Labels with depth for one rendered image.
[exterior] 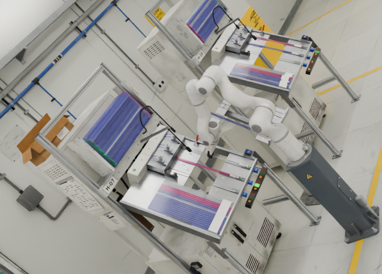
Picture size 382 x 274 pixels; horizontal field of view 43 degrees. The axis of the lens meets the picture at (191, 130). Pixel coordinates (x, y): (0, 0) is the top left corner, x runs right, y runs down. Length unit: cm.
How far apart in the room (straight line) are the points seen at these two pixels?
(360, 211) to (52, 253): 266
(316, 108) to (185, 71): 132
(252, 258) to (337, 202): 81
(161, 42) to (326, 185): 187
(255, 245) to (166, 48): 177
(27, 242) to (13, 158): 75
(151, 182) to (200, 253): 58
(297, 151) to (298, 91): 161
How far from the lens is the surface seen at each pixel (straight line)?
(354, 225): 340
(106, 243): 486
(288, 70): 417
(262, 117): 290
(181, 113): 576
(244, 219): 368
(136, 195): 329
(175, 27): 414
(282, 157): 385
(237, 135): 451
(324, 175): 313
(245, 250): 364
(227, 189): 328
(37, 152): 342
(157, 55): 428
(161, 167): 334
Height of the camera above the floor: 216
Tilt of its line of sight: 17 degrees down
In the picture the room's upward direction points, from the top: 45 degrees counter-clockwise
